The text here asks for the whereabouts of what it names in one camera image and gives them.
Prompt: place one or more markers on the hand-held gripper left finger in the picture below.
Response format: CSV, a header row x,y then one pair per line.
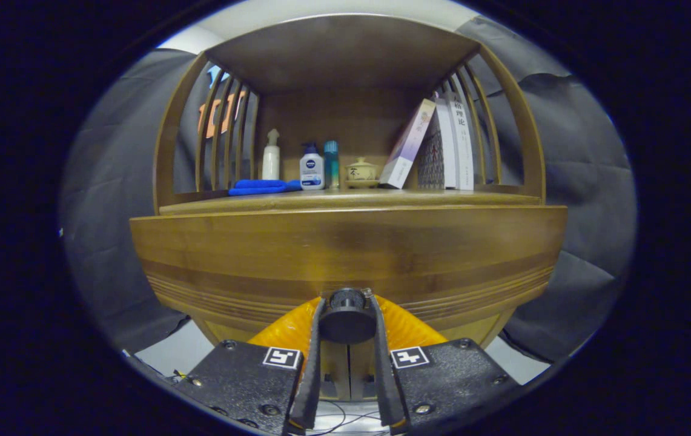
x,y
312,375

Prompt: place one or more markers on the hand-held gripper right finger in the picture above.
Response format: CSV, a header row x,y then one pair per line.
x,y
386,375

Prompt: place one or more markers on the black drawer knob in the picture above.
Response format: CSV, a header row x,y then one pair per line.
x,y
348,318

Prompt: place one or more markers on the wooden drawer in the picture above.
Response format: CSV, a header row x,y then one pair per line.
x,y
345,248

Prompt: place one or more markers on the wooden countertop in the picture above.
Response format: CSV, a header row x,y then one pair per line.
x,y
381,198

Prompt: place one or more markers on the wooden cabinet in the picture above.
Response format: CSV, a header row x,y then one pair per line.
x,y
345,54

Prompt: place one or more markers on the blue folded cloth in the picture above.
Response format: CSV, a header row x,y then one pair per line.
x,y
260,186

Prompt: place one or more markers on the white bottle with blue cap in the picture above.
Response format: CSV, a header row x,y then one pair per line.
x,y
312,172

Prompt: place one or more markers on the beige lidded ceramic teacup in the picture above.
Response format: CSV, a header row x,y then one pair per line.
x,y
361,172

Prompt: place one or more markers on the teal bottle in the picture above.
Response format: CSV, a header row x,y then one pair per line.
x,y
331,163

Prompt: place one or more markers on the white pump bottle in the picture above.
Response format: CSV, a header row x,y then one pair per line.
x,y
271,163

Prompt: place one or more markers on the patterned cover book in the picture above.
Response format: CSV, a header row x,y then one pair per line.
x,y
433,154

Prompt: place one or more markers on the purple and white book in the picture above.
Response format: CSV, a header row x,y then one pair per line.
x,y
406,148

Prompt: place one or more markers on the white book with black characters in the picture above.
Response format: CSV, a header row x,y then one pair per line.
x,y
463,145

